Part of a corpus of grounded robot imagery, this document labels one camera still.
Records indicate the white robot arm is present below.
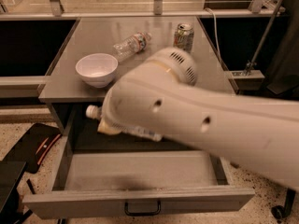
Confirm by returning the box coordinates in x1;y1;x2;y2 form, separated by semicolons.
98;48;299;190

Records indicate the white ceramic bowl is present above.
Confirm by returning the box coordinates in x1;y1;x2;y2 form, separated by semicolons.
76;53;119;88

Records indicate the grey side shelf bracket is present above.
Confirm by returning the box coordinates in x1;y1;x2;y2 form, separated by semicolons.
225;70;264;91

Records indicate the grey cabinet counter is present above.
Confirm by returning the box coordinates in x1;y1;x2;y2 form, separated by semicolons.
39;16;234;130

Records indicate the white cable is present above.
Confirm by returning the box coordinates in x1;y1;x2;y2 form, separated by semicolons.
204;7;222;63

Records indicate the clear crushed plastic bottle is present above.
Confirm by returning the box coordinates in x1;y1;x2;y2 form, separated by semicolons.
113;32;152;63

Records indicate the black box at left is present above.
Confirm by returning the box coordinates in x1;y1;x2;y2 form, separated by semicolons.
0;161;27;224

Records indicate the metal rod with clamp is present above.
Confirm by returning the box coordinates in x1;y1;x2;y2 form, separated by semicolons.
242;0;283;76

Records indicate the open grey top drawer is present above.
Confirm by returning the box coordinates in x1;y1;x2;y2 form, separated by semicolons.
21;103;256;221

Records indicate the black office chair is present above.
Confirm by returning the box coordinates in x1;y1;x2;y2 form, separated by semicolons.
271;189;296;220

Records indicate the black drawer handle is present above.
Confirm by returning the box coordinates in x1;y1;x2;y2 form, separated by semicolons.
124;201;162;217

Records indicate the blue labelled plastic bottle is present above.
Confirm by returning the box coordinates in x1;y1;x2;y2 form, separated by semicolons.
85;105;163;142

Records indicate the green soda can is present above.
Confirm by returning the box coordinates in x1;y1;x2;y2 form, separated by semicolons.
173;23;194;52

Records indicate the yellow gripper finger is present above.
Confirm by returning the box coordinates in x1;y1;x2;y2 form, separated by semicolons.
97;119;121;135

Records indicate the grey rail at left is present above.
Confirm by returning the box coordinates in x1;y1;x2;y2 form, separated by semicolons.
0;76;49;98

